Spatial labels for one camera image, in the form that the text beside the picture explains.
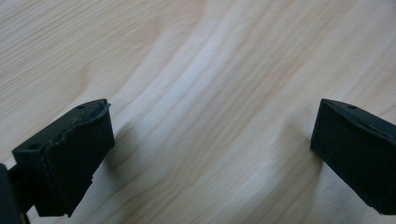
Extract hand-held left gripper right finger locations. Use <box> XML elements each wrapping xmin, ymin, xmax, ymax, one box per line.
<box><xmin>309</xmin><ymin>98</ymin><xmax>396</xmax><ymax>217</ymax></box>

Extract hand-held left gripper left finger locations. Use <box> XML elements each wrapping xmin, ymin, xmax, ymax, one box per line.
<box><xmin>11</xmin><ymin>98</ymin><xmax>116</xmax><ymax>218</ymax></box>

